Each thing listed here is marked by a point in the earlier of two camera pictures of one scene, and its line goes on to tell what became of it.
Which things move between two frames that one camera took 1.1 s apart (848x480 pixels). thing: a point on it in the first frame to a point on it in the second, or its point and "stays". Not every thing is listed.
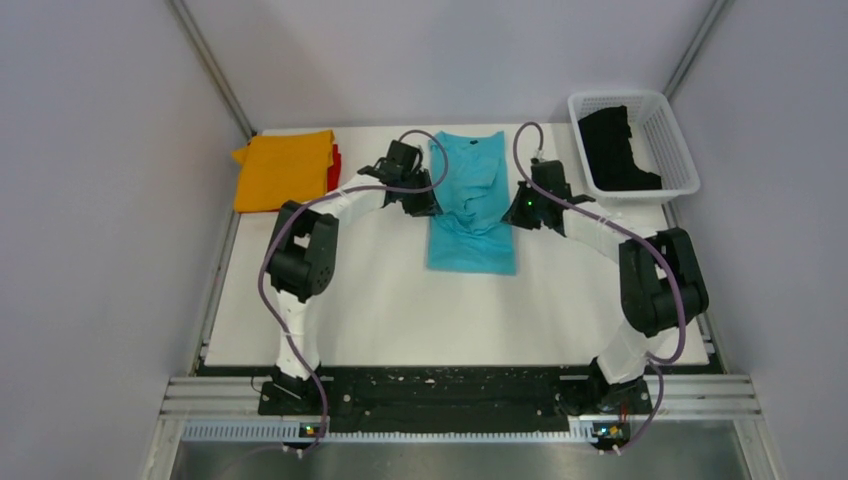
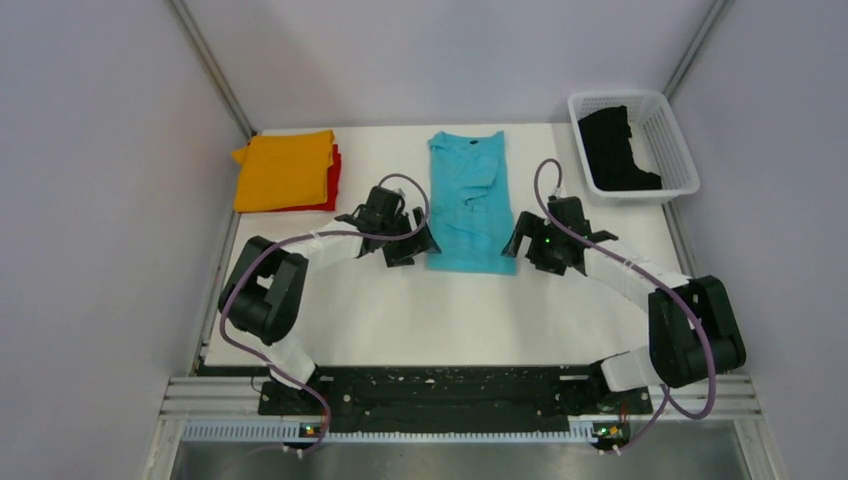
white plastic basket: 656,144 stays
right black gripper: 515,215 to 534,226
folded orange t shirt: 276,169 stays
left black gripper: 426,205 to 402,255
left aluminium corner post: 198,41 stays
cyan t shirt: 471,237 stays
